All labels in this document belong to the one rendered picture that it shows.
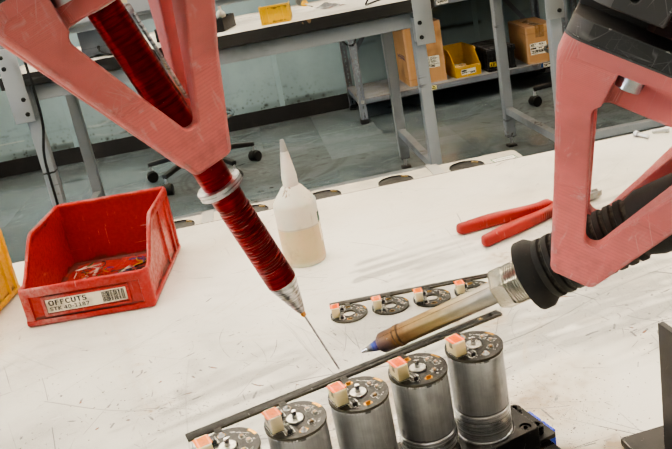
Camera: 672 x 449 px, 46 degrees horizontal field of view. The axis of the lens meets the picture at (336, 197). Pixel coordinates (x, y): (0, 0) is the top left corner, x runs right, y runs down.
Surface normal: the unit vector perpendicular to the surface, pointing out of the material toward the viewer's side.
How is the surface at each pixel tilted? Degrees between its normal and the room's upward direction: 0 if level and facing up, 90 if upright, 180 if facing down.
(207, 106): 99
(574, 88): 108
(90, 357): 0
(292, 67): 90
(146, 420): 0
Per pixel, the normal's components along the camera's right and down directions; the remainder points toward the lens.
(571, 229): -0.38, 0.49
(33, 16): 0.58, 0.47
